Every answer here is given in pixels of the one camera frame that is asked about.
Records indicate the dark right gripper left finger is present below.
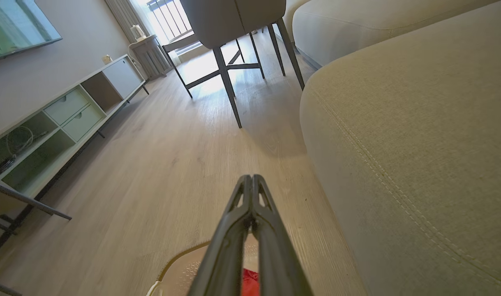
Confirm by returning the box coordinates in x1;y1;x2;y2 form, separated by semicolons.
187;175;253;296

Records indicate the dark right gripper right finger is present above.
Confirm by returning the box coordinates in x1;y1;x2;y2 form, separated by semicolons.
252;175;313;296

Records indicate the white perforated laundry basket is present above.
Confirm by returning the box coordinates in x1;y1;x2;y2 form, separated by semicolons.
146;240;260;296

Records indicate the red garment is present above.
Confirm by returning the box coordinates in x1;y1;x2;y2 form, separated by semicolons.
242;268;260;296

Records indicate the fabric sofa chaise with seam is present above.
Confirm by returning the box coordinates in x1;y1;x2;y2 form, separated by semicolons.
299;0;501;296

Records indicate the pale green cabinet drawer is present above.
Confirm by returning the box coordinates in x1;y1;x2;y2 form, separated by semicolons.
62;103;106;143
44;87;91;125

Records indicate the white low television cabinet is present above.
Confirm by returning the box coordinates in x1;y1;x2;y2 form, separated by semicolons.
0;54;150;264

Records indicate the white cabinet door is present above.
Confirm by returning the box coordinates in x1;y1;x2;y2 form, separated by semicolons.
102;56;145;99

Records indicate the grey slatted side cabinet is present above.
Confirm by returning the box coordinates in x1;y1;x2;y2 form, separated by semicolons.
128;35;173;81

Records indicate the grey chair with dark legs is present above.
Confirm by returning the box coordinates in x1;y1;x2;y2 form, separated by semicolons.
162;0;305;129

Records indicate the white electric kettle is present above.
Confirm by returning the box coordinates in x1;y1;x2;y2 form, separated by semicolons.
129;24;147;42

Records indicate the dark window railing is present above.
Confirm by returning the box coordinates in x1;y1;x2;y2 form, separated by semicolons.
146;0;193;42

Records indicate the fabric sofa section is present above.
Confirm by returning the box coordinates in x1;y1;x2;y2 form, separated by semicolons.
283;0;499;68

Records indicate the beige curtain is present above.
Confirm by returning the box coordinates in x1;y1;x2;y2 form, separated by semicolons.
104;0;153;42

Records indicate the grey metal frame bar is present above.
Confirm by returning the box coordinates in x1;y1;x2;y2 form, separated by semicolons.
0;177;72;236
0;279;23;296

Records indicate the white coiled cable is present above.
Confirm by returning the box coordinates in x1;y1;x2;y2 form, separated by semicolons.
5;125;50;157

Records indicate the wall television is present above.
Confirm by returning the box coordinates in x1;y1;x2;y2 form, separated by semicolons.
0;0;63;63

